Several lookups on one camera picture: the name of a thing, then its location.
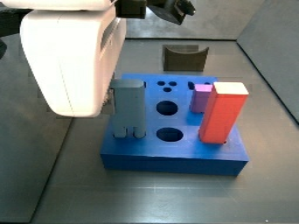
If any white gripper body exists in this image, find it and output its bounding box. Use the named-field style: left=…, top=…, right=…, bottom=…
left=20, top=5, right=127, bottom=118

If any light blue square-circle object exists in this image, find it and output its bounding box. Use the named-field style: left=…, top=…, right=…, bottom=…
left=111, top=79, right=145, bottom=138

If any black curved regrasp fixture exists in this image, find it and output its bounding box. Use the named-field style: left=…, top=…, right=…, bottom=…
left=163, top=45, right=210, bottom=72

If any blue foam peg board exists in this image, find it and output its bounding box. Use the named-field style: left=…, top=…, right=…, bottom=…
left=100, top=73, right=248, bottom=176

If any purple block peg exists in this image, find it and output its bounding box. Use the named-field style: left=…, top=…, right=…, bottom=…
left=191, top=84, right=212, bottom=113

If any red tall block peg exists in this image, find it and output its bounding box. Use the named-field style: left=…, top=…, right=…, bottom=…
left=199, top=81, right=248, bottom=144

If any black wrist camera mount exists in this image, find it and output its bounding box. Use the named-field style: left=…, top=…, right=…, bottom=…
left=115, top=0, right=196, bottom=25

